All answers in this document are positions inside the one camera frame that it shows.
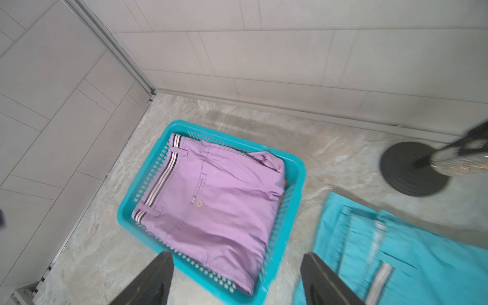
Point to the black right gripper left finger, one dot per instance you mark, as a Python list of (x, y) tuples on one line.
[(152, 285)]

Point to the teal plastic laundry basket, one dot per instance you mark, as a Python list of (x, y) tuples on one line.
[(223, 289)]

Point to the teal pants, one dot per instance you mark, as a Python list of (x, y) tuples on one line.
[(385, 260)]

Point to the glitter microphone on black stand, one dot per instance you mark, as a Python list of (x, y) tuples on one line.
[(419, 170)]

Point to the purple pants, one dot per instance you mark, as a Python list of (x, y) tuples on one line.
[(215, 205)]

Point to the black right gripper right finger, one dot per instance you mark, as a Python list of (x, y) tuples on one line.
[(322, 286)]

